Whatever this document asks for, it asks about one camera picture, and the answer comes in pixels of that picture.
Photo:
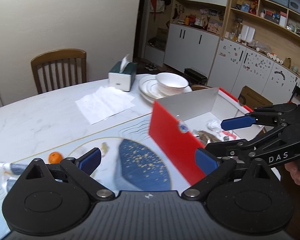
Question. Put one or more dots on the white tissue paper pack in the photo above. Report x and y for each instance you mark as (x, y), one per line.
(9, 173)

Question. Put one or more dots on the red white cardboard box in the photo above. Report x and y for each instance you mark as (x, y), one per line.
(174, 118)

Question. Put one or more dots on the white gold-rimmed bowl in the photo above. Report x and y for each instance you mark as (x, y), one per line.
(172, 84)

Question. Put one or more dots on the brown cardboard box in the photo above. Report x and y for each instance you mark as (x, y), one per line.
(252, 99)

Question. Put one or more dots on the orange tangerine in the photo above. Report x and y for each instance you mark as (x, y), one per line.
(55, 158)

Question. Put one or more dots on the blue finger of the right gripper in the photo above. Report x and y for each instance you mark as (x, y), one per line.
(238, 122)

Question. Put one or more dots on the white wall cabinet unit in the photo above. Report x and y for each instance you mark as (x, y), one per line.
(231, 43)

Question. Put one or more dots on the green white tissue box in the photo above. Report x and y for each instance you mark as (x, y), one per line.
(123, 74)

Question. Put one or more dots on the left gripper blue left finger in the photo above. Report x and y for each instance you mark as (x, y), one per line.
(89, 162)

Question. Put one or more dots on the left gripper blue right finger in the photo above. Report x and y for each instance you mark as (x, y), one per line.
(206, 161)

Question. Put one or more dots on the brown wooden chair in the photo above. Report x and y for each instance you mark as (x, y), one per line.
(59, 69)

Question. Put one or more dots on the white gold-rimmed plate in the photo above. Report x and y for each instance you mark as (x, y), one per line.
(149, 90)

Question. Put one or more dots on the person's right hand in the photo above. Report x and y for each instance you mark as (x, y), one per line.
(292, 168)

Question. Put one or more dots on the white paper napkin sheet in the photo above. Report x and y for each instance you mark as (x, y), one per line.
(104, 103)

